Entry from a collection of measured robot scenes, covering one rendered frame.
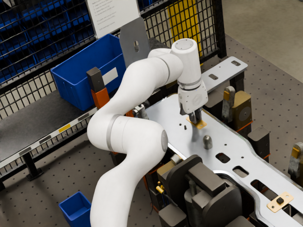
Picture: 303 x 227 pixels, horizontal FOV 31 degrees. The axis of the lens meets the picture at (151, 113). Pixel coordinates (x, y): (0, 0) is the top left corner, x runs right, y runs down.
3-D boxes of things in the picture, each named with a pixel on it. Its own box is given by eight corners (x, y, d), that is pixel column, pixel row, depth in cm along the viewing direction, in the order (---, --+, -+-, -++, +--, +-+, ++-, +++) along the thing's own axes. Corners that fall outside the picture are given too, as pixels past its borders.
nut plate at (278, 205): (285, 191, 169) (285, 188, 168) (294, 198, 166) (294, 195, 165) (265, 206, 166) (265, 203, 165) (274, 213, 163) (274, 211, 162)
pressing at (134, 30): (158, 88, 217) (143, 15, 195) (135, 102, 213) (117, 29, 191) (157, 88, 218) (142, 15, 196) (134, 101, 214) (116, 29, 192)
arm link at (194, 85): (185, 88, 181) (187, 94, 183) (206, 75, 184) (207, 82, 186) (170, 77, 187) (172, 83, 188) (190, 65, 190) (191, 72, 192)
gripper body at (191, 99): (185, 93, 182) (189, 117, 190) (208, 78, 186) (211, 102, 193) (171, 83, 187) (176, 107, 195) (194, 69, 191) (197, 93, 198)
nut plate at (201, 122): (207, 124, 197) (207, 122, 196) (199, 129, 196) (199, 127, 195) (193, 113, 203) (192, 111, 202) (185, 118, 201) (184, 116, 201)
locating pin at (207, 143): (214, 149, 189) (213, 135, 185) (208, 154, 188) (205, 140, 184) (208, 144, 192) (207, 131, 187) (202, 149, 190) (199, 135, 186)
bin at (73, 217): (99, 221, 211) (94, 206, 205) (77, 236, 207) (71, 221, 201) (85, 205, 218) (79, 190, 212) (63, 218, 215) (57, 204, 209)
